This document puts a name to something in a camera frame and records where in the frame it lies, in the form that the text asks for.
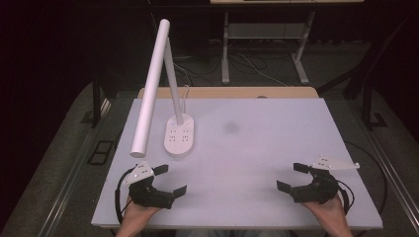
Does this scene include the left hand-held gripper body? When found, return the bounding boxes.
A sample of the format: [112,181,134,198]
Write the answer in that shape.
[122,159,176,210]

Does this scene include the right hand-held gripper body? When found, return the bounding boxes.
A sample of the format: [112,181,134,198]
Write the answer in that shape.
[291,155,361,205]

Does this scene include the white desk lamp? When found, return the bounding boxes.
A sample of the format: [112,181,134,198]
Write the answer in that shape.
[129,18,196,158]

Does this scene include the person's right hand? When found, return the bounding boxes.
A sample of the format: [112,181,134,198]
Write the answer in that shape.
[300,193,348,227]

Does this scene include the person's left hand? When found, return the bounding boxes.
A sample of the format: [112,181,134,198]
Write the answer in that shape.
[121,197,163,229]

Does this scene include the black metal stand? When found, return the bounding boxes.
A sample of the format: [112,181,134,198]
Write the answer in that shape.
[91,74,103,129]
[315,13,419,130]

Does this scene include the wooden table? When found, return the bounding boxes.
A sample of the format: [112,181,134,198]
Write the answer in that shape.
[136,86,320,100]

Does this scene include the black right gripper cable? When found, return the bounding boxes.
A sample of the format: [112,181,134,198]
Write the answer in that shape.
[335,179,356,216]

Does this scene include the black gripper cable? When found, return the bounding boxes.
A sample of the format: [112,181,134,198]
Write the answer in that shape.
[114,167,135,225]
[335,179,356,216]

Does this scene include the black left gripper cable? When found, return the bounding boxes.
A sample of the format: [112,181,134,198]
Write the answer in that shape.
[114,167,135,225]

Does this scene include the black rectangular floor frame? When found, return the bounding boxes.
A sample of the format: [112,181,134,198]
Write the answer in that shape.
[86,139,115,166]

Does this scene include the thin black cable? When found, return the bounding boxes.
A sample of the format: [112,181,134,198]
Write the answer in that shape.
[343,140,388,215]

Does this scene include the aluminium rail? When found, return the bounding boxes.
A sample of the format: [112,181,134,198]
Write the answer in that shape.
[347,98,419,229]
[37,98,113,237]

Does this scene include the white lamp cable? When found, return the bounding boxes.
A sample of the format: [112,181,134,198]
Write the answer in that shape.
[181,84,192,115]

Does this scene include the floor cables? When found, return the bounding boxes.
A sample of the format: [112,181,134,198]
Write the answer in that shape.
[172,52,290,88]

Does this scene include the grey metal frame desk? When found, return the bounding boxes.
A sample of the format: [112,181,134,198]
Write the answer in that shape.
[209,0,365,86]

